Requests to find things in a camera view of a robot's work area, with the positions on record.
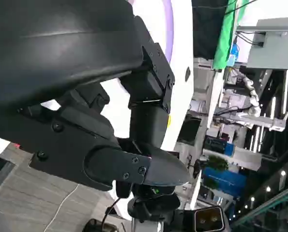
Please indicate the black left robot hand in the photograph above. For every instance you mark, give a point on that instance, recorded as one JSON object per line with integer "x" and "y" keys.
{"x": 61, "y": 60}

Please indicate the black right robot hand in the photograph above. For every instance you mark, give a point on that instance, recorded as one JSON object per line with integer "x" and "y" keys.
{"x": 153, "y": 205}

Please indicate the blue storage box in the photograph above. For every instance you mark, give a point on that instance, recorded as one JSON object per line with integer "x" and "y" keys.
{"x": 223, "y": 180}

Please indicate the green leafy plant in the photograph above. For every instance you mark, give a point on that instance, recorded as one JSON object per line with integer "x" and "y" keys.
{"x": 217, "y": 162}

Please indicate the black equipment box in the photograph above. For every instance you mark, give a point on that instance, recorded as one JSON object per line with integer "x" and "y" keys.
{"x": 215, "y": 145}

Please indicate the lilac plate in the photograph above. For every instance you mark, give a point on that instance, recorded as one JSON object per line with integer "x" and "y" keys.
{"x": 170, "y": 29}

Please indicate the black table grommet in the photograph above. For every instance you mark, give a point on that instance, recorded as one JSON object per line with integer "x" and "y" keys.
{"x": 187, "y": 73}

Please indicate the black cloth backdrop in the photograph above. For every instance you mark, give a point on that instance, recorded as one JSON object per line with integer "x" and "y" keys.
{"x": 206, "y": 29}

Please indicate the green cloth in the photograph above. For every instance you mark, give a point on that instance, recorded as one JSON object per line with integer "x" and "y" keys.
{"x": 224, "y": 43}

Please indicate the grey desk panel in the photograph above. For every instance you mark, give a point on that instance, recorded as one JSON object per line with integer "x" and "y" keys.
{"x": 272, "y": 46}

